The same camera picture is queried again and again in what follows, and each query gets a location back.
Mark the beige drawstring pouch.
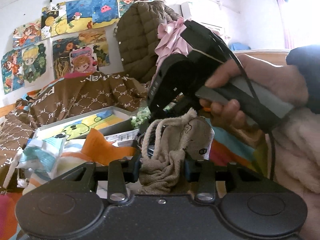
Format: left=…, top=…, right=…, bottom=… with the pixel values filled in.
left=138, top=108, right=214, bottom=194

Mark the striped orange blue sock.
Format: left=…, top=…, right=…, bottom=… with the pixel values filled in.
left=16, top=137, right=92, bottom=194

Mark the pink fluffy sleeve forearm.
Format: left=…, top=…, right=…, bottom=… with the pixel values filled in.
left=272, top=107, right=319, bottom=239

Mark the person's right hand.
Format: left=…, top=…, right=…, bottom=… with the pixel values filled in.
left=200, top=54, right=309, bottom=129

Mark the orange cloth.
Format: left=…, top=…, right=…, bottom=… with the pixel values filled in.
left=81, top=128, right=136, bottom=166

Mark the pink cloth garment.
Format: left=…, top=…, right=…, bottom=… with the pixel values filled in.
left=151, top=17, right=192, bottom=82

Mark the green bead toy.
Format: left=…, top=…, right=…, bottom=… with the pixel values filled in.
left=131, top=107, right=151, bottom=129

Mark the grey box with cartoon picture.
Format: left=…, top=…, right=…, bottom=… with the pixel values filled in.
left=33, top=106, right=133, bottom=141

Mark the brown quilted puffer jacket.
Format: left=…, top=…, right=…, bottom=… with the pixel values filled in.
left=116, top=1, right=180, bottom=83

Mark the brown PF patterned blanket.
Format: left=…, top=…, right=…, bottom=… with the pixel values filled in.
left=1, top=72, right=147, bottom=191

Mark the colourful cartoon pillow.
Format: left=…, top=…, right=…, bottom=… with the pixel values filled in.
left=16, top=77, right=65, bottom=107

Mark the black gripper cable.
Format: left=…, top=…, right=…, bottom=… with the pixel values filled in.
left=209, top=28, right=277, bottom=181

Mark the red-haired boy wall drawing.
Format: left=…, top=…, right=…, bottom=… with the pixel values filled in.
left=117, top=0, right=138, bottom=17

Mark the pink framed girl wall drawing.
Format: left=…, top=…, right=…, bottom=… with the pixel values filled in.
left=69, top=46, right=98, bottom=73

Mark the dark orange flowers wall painting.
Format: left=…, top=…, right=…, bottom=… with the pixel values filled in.
left=52, top=29, right=110, bottom=78

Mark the space and sea wall painting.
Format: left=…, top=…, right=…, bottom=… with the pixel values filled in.
left=41, top=0, right=119, bottom=40

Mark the blond boy wall drawing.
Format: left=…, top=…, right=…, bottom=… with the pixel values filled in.
left=22, top=42, right=47, bottom=87

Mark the red-haired girl wall drawing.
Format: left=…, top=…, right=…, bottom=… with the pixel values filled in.
left=1, top=49, right=24, bottom=94

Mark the mermaid girl wall drawing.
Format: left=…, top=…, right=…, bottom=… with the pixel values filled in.
left=12, top=19, right=41, bottom=49

